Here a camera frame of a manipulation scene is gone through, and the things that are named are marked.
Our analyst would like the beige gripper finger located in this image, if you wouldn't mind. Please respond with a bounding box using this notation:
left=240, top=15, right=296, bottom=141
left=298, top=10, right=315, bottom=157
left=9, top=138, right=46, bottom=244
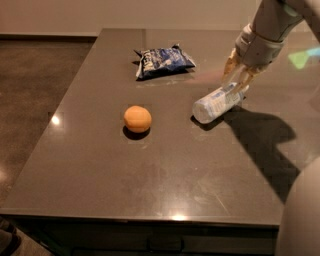
left=232, top=66, right=267, bottom=94
left=221, top=49, right=241, bottom=84

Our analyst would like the clear blue-label plastic bottle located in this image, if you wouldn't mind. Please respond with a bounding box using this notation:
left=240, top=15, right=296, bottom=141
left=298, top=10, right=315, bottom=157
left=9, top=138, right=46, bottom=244
left=192, top=83, right=249, bottom=124

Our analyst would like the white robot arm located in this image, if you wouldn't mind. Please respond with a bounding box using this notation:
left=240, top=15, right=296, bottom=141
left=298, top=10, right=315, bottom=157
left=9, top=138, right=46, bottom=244
left=222, top=0, right=320, bottom=256

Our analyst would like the blue chip bag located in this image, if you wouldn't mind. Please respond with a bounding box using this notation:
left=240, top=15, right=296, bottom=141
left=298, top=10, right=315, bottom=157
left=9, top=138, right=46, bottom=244
left=135, top=44, right=196, bottom=80

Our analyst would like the orange fruit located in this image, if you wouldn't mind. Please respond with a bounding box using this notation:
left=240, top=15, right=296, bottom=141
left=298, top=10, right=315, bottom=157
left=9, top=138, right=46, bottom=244
left=124, top=106, right=152, bottom=133

